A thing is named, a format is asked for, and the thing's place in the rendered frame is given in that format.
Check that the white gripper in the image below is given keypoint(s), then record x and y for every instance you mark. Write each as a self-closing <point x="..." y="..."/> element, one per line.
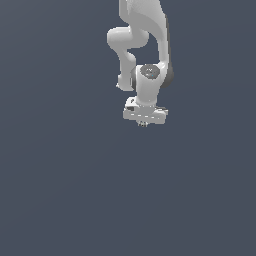
<point x="145" y="113"/>

